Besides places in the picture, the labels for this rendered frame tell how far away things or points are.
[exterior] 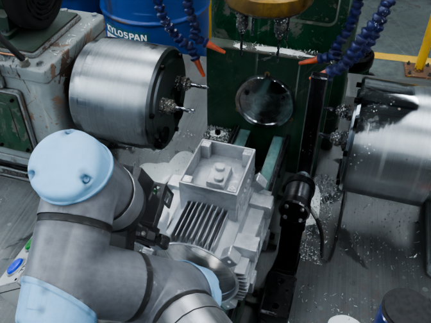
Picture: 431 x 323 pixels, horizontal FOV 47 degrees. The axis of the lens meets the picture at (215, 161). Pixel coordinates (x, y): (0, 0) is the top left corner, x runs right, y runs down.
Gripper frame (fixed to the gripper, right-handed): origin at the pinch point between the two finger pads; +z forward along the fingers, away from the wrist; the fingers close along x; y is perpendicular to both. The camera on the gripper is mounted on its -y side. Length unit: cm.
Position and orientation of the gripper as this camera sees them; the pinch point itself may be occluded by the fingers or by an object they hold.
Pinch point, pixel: (152, 246)
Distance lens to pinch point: 81.1
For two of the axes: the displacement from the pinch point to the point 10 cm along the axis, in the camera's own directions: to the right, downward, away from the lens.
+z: 1.5, 3.3, 9.3
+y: 2.6, -9.2, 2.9
